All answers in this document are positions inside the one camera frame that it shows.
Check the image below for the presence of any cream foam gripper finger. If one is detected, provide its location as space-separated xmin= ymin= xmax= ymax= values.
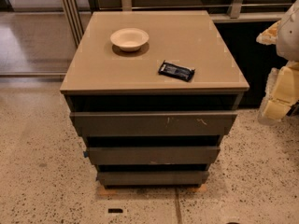
xmin=261 ymin=62 xmax=299 ymax=120
xmin=256 ymin=21 xmax=280 ymax=45

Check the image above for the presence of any grey drawer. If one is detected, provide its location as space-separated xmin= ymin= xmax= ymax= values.
xmin=70 ymin=111 xmax=236 ymax=137
xmin=86 ymin=147 xmax=220 ymax=165
xmin=97 ymin=171 xmax=209 ymax=186

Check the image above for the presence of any dark robot base part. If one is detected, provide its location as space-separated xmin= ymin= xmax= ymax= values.
xmin=287 ymin=102 xmax=299 ymax=117

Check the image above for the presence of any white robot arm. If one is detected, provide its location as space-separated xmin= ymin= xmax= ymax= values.
xmin=256 ymin=0 xmax=299 ymax=125

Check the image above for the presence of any grey drawer cabinet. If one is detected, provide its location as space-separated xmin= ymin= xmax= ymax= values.
xmin=61 ymin=11 xmax=249 ymax=173

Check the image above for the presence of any grey bottom drawer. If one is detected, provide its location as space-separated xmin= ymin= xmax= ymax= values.
xmin=97 ymin=171 xmax=209 ymax=186

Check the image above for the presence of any grey top drawer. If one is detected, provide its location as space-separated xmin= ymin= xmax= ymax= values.
xmin=70 ymin=111 xmax=236 ymax=137

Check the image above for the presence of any black snack packet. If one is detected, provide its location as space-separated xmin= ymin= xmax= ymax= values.
xmin=158 ymin=61 xmax=195 ymax=82

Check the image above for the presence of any white ceramic bowl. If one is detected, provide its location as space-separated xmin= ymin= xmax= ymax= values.
xmin=110 ymin=28 xmax=150 ymax=52

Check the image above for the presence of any metal railing frame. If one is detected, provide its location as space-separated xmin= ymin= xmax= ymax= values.
xmin=65 ymin=0 xmax=295 ymax=37

